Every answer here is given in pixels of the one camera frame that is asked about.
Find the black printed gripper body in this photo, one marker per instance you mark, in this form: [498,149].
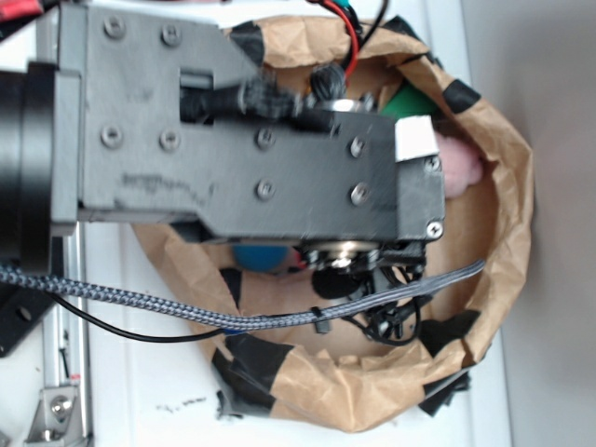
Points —
[166,120]

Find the blue knitted ball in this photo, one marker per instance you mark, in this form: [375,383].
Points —
[260,259]

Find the green foam block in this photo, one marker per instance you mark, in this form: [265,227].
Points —
[409,101]

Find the pink plush toy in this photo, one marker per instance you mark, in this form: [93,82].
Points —
[461,164]

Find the brown paper bag nest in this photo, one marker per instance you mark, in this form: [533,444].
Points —
[342,380]

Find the black octagonal mount plate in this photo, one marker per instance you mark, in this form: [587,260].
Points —
[20,312]

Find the aluminium frame rail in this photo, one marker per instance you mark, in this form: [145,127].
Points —
[65,354]

